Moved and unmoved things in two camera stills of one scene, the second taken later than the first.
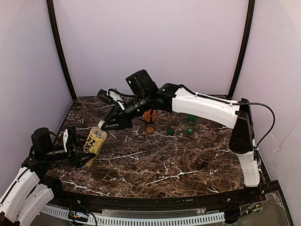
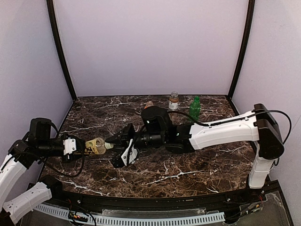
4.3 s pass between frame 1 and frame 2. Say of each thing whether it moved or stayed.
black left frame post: stayed
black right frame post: stayed
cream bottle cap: moved
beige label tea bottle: moved
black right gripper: moved
